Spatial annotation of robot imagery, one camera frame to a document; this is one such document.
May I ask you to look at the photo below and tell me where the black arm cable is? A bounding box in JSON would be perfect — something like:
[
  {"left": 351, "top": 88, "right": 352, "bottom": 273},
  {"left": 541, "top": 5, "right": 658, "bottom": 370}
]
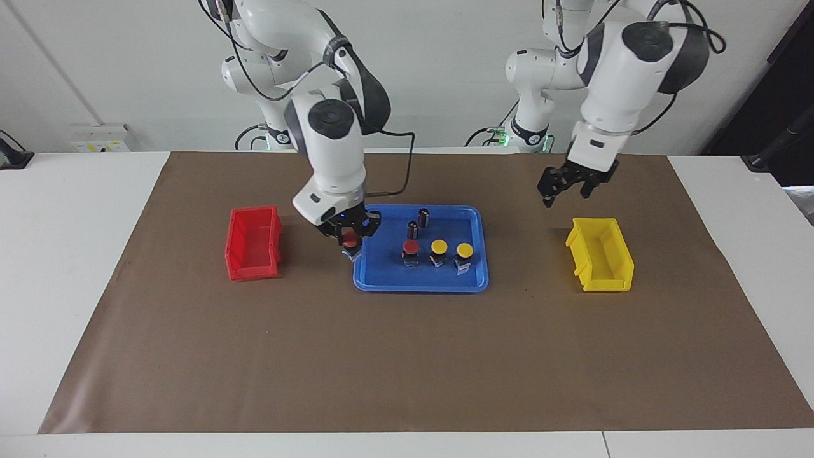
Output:
[
  {"left": 541, "top": 0, "right": 727, "bottom": 137},
  {"left": 200, "top": 0, "right": 415, "bottom": 197}
]

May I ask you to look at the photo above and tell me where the black base cable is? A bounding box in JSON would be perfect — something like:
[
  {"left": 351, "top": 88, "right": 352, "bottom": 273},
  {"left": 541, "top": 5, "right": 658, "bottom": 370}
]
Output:
[
  {"left": 464, "top": 99, "right": 519, "bottom": 148},
  {"left": 234, "top": 124, "right": 268, "bottom": 151}
]

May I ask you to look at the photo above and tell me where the red plastic bin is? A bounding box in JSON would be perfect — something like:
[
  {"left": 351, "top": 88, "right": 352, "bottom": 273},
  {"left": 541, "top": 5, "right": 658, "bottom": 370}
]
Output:
[{"left": 224, "top": 205, "right": 284, "bottom": 282}]

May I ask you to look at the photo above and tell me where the white wall outlet box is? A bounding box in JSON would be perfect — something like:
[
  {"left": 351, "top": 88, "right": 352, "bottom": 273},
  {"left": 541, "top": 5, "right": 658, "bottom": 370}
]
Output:
[{"left": 69, "top": 124, "right": 131, "bottom": 153}]

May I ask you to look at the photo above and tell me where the yellow plastic bin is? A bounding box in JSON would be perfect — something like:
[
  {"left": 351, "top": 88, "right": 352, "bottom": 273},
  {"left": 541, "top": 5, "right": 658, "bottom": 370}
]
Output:
[{"left": 565, "top": 218, "right": 635, "bottom": 293}]

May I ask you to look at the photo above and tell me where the black right base cable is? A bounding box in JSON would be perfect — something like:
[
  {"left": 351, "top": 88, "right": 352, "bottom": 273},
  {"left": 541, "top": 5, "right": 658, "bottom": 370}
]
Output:
[{"left": 234, "top": 124, "right": 268, "bottom": 151}]

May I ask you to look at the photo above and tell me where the brown paper mat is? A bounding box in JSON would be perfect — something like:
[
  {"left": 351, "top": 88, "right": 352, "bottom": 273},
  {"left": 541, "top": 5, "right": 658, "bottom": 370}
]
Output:
[{"left": 38, "top": 151, "right": 814, "bottom": 435}]

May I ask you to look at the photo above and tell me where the blue plastic tray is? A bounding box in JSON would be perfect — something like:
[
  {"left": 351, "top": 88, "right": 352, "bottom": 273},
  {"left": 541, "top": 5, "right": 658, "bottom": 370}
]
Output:
[{"left": 353, "top": 204, "right": 490, "bottom": 293}]

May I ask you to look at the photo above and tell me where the black device at table edge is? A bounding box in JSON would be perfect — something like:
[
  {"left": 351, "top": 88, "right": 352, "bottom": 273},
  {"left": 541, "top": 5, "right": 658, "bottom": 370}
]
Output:
[{"left": 0, "top": 130, "right": 34, "bottom": 170}]

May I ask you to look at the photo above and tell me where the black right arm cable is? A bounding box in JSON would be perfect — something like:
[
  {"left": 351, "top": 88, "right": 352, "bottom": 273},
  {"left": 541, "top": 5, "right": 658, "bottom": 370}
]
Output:
[{"left": 200, "top": 0, "right": 415, "bottom": 197}]

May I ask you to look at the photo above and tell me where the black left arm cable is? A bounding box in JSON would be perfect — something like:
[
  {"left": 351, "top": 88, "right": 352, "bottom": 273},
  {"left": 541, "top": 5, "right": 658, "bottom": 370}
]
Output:
[{"left": 541, "top": 0, "right": 727, "bottom": 137}]

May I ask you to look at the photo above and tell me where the black left base cable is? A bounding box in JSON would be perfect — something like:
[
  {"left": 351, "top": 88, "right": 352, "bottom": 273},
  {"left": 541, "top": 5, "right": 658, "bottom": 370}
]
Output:
[{"left": 464, "top": 99, "right": 519, "bottom": 148}]

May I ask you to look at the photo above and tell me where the black stand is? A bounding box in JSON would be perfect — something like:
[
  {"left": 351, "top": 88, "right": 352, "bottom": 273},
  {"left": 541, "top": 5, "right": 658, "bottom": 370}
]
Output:
[{"left": 741, "top": 105, "right": 814, "bottom": 186}]

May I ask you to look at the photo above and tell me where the grey object beside table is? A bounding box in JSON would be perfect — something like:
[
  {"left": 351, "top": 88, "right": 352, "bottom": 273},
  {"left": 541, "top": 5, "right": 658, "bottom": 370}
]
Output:
[{"left": 785, "top": 186, "right": 814, "bottom": 226}]

